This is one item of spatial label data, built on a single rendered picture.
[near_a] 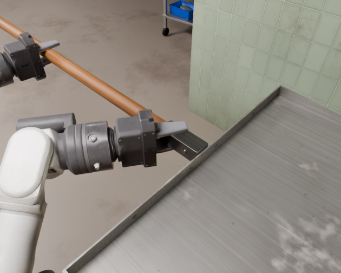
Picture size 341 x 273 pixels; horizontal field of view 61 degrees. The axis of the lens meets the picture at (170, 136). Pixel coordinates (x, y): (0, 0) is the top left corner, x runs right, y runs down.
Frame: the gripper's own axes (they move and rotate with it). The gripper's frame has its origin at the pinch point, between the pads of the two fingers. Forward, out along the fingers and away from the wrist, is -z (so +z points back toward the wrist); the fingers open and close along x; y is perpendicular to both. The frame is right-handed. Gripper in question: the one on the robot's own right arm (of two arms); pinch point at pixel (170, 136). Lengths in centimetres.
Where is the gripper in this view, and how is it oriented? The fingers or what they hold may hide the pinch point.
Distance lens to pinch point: 53.2
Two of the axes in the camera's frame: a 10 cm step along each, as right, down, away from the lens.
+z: -9.8, 1.4, -1.5
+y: 2.0, 6.9, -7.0
